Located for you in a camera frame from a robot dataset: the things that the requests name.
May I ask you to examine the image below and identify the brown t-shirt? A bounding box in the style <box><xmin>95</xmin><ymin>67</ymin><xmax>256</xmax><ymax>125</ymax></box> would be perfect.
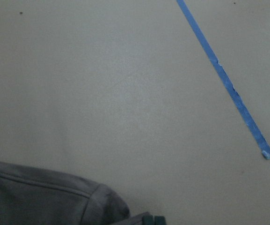
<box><xmin>0</xmin><ymin>158</ymin><xmax>154</xmax><ymax>225</ymax></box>

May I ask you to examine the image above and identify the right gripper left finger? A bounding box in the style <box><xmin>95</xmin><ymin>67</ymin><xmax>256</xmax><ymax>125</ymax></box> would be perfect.
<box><xmin>142</xmin><ymin>215</ymin><xmax>154</xmax><ymax>225</ymax></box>

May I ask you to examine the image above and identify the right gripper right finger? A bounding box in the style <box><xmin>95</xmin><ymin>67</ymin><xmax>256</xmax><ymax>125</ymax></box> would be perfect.
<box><xmin>154</xmin><ymin>216</ymin><xmax>166</xmax><ymax>225</ymax></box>

